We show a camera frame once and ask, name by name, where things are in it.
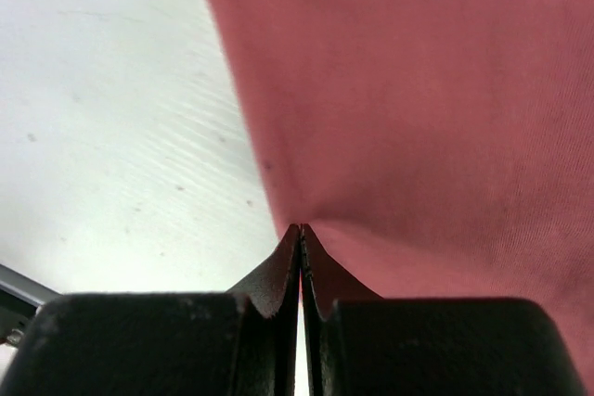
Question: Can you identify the pink t shirt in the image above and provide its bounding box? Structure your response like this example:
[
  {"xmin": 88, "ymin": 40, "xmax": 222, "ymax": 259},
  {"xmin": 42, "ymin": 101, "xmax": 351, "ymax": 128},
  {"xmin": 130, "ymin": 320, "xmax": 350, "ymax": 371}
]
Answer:
[{"xmin": 210, "ymin": 0, "xmax": 593, "ymax": 376}]

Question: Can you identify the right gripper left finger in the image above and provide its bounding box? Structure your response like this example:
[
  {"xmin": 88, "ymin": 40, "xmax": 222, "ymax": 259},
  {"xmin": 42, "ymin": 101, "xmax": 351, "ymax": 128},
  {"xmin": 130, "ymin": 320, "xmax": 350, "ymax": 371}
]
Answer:
[{"xmin": 1, "ymin": 225, "xmax": 300, "ymax": 395}]

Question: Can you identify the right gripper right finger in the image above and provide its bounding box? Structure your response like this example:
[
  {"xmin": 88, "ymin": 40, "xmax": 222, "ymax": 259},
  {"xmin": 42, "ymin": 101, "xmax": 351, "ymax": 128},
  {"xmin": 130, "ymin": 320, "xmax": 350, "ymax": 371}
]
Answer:
[{"xmin": 300, "ymin": 224, "xmax": 587, "ymax": 395}]

